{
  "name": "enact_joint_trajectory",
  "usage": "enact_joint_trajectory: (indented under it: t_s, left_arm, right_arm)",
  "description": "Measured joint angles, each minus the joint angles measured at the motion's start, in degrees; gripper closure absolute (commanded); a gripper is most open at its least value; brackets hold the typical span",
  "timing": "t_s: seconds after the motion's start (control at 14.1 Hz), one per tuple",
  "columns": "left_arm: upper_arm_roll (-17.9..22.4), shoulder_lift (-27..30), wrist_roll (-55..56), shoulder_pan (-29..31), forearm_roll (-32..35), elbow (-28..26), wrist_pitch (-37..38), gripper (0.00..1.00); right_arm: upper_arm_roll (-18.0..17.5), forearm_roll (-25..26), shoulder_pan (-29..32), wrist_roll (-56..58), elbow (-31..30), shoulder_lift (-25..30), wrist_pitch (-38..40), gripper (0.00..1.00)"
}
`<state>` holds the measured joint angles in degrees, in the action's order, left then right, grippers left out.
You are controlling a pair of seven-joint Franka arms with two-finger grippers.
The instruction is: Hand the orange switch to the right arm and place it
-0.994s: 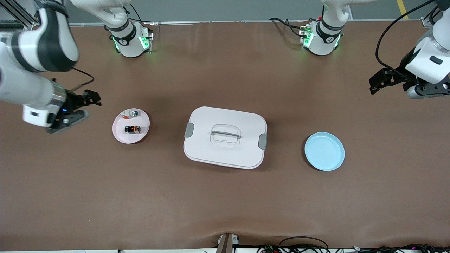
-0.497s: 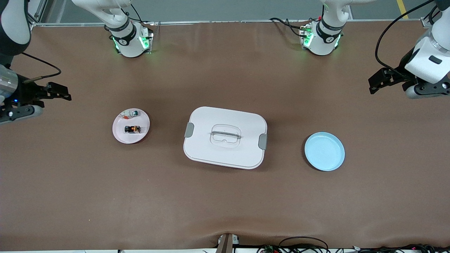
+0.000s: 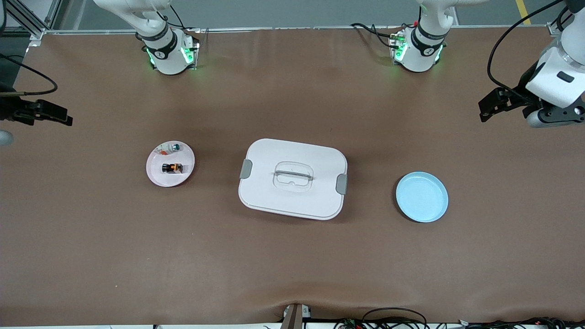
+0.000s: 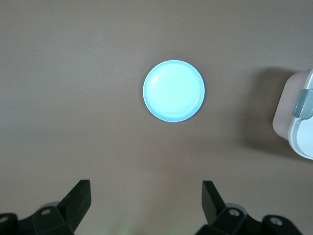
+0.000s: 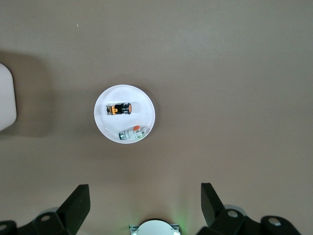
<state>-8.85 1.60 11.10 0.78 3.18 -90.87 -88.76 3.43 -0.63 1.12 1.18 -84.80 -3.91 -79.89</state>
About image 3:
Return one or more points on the clear switch with red part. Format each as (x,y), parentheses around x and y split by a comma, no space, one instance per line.
(162,151)

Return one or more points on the grey box latch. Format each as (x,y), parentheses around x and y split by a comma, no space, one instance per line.
(246,169)
(341,184)

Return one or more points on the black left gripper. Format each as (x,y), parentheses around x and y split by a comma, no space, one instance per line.
(523,92)

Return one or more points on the aluminium frame post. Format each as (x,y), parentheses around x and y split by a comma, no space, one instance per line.
(54,13)
(554,29)

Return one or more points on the grey metal edge bracket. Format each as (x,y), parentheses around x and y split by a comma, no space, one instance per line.
(292,317)

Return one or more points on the silver table edge rail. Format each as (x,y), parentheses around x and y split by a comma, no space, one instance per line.
(274,29)

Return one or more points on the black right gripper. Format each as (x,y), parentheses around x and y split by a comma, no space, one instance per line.
(8,111)

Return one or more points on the white plastic storage box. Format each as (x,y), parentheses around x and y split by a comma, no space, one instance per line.
(292,201)

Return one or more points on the white switch with green cap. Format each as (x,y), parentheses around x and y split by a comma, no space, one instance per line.
(176,147)

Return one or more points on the pink round plate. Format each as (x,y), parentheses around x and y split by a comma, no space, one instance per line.
(171,180)

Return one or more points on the light blue round plate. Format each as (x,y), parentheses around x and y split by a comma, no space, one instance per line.
(422,197)

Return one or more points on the brown table mat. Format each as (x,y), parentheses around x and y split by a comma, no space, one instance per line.
(292,265)

